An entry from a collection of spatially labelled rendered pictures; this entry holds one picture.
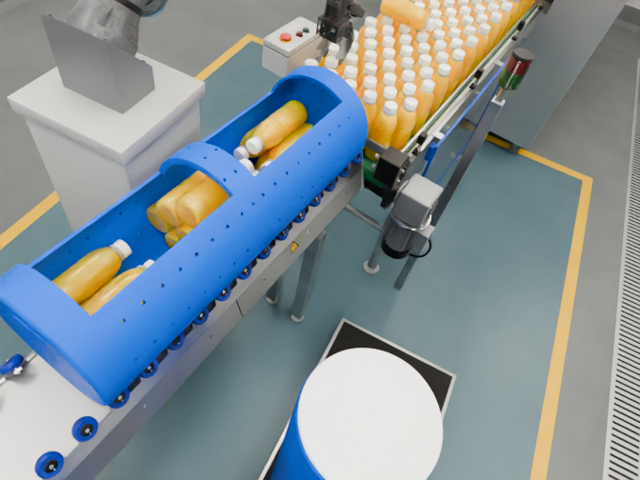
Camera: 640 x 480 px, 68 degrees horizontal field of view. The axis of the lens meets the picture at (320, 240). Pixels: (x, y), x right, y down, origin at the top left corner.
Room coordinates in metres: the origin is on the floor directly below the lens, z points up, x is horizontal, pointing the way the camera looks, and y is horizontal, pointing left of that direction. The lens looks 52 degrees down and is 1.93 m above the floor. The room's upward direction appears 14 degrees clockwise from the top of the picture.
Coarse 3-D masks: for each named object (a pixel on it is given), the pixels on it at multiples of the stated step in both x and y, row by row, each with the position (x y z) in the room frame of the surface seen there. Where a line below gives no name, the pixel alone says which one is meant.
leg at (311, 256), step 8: (320, 232) 1.04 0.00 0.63; (320, 240) 1.01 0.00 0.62; (312, 248) 1.01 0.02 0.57; (320, 248) 1.02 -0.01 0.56; (304, 256) 1.02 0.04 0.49; (312, 256) 1.01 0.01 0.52; (304, 264) 1.02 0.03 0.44; (312, 264) 1.00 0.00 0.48; (304, 272) 1.01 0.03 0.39; (312, 272) 1.01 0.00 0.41; (304, 280) 1.01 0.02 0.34; (312, 280) 1.03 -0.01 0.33; (304, 288) 1.01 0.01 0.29; (296, 296) 1.02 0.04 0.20; (304, 296) 1.01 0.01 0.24; (296, 304) 1.01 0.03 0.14; (304, 304) 1.01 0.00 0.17; (296, 312) 1.01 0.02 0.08; (304, 312) 1.03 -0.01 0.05; (296, 320) 1.01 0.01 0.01
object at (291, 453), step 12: (300, 396) 0.32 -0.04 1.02; (288, 432) 0.29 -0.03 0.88; (288, 444) 0.27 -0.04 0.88; (300, 444) 0.24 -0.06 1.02; (288, 456) 0.25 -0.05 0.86; (300, 456) 0.23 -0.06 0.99; (276, 468) 0.28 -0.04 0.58; (288, 468) 0.24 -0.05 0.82; (300, 468) 0.22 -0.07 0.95; (312, 468) 0.20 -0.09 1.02
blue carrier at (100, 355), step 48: (288, 96) 1.10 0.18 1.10; (336, 96) 0.99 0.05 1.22; (192, 144) 0.72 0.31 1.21; (336, 144) 0.88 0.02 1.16; (144, 192) 0.64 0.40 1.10; (240, 192) 0.62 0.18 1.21; (288, 192) 0.70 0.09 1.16; (96, 240) 0.52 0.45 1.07; (144, 240) 0.59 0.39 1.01; (192, 240) 0.49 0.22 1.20; (240, 240) 0.55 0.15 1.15; (0, 288) 0.30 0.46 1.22; (48, 288) 0.31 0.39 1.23; (144, 288) 0.37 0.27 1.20; (192, 288) 0.42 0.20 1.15; (48, 336) 0.25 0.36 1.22; (96, 336) 0.27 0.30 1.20; (144, 336) 0.31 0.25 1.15; (96, 384) 0.22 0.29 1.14
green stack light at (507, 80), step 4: (504, 68) 1.34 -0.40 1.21; (504, 72) 1.32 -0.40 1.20; (508, 72) 1.31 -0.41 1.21; (500, 76) 1.33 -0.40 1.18; (504, 76) 1.32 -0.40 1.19; (508, 76) 1.31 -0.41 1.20; (512, 76) 1.31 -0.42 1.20; (516, 76) 1.31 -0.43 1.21; (520, 76) 1.31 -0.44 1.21; (500, 80) 1.32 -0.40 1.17; (504, 80) 1.31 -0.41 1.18; (508, 80) 1.31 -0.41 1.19; (512, 80) 1.31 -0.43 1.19; (516, 80) 1.31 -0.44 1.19; (520, 80) 1.31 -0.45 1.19; (500, 84) 1.32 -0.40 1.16; (504, 84) 1.31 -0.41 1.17; (508, 84) 1.31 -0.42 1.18; (512, 84) 1.31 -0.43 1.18; (516, 84) 1.31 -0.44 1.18; (504, 88) 1.31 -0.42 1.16; (508, 88) 1.31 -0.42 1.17; (512, 88) 1.31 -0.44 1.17; (516, 88) 1.32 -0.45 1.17
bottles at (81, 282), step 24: (240, 144) 0.91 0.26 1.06; (288, 144) 0.92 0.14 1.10; (264, 168) 0.84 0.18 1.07; (168, 192) 0.68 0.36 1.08; (120, 240) 0.53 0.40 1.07; (168, 240) 0.60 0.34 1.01; (96, 264) 0.46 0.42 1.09; (120, 264) 0.49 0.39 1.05; (144, 264) 0.49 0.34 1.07; (72, 288) 0.40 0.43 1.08; (96, 288) 0.42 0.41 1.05; (120, 288) 0.41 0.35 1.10
